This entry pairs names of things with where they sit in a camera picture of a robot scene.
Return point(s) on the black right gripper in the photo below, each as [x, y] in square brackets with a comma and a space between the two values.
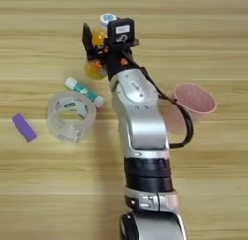
[113, 61]

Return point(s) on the orange juice bottle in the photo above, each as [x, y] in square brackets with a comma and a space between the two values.
[97, 37]

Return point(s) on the clear tape roll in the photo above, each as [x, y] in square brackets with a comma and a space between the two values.
[53, 121]

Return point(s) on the pink plastic cup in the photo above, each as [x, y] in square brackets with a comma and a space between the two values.
[197, 100]

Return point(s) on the purple eraser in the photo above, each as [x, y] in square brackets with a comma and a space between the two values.
[24, 127]

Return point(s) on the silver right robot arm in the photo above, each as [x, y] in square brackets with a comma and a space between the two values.
[145, 121]

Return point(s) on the black box with white label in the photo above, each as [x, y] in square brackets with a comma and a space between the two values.
[121, 31]

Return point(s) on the green white glue stick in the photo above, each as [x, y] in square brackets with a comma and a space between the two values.
[82, 89]

